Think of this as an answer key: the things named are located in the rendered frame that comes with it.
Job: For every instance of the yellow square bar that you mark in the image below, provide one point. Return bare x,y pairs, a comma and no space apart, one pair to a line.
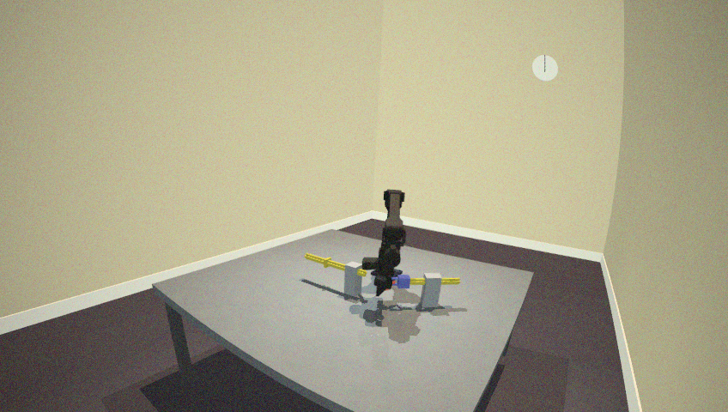
353,273

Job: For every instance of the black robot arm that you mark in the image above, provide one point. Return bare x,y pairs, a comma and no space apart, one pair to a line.
393,232

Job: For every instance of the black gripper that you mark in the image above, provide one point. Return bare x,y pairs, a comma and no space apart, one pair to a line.
382,279

